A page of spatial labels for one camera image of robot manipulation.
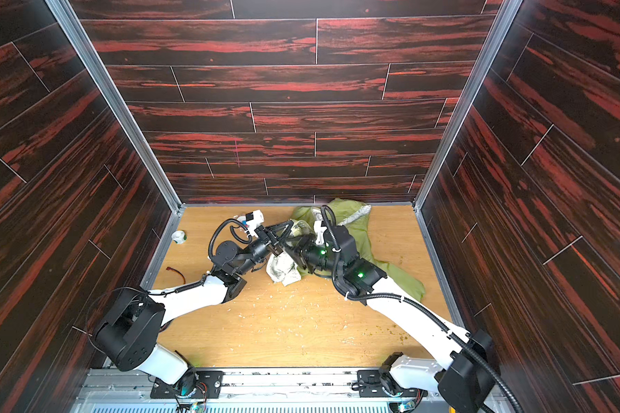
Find green Snoopy zip jacket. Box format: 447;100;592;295
266;199;425;305

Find small white green-dot cap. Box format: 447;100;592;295
172;230;187;244

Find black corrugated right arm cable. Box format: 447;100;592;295
319;205;525;413

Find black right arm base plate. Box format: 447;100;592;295
351;369;428;399

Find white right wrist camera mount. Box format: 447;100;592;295
313;220;327;246

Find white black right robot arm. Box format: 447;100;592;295
284;225;497;412

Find aluminium corner post right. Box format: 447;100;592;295
414;0;523;218

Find aluminium front frame rail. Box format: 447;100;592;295
69;366;513;413

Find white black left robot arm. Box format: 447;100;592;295
90;214;294;398

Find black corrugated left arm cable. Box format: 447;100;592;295
207;218;254;264

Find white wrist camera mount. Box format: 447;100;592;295
313;220;327;246
238;210;265;232

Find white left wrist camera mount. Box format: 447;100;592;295
238;210;265;232

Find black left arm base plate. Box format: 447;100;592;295
150;370;224;401

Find aluminium corner post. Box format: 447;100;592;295
414;0;523;218
43;0;186;215

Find black circuit board with wires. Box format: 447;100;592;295
165;266;187;287

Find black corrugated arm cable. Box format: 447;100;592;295
207;218;254;264
319;205;525;413

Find aluminium corner post left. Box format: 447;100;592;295
43;0;186;215

